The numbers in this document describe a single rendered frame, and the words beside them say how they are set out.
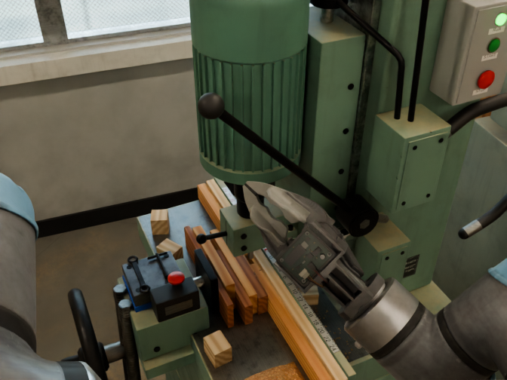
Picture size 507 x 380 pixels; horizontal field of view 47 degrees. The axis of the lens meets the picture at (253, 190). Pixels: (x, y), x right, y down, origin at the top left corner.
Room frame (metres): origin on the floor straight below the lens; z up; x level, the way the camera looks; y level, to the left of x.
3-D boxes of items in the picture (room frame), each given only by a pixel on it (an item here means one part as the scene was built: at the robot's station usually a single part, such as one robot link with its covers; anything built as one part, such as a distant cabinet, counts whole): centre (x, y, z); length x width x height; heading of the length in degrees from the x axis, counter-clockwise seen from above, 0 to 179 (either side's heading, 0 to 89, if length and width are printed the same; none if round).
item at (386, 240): (0.78, -0.23, 1.02); 0.09 x 0.07 x 0.12; 25
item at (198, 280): (0.77, 0.12, 0.95); 0.09 x 0.07 x 0.09; 25
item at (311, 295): (0.87, -0.12, 0.82); 0.04 x 0.04 x 0.03; 4
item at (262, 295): (0.83, 0.02, 0.92); 0.19 x 0.02 x 0.05; 25
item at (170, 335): (0.74, 0.17, 0.91); 0.15 x 0.14 x 0.09; 25
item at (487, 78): (0.81, -0.36, 1.36); 0.03 x 0.01 x 0.03; 115
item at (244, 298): (0.79, 0.04, 0.93); 0.16 x 0.02 x 0.05; 25
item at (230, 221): (0.85, -0.01, 1.03); 0.14 x 0.07 x 0.09; 115
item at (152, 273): (0.74, 0.17, 0.99); 0.13 x 0.11 x 0.06; 25
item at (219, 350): (0.64, 0.06, 0.92); 0.04 x 0.03 x 0.04; 31
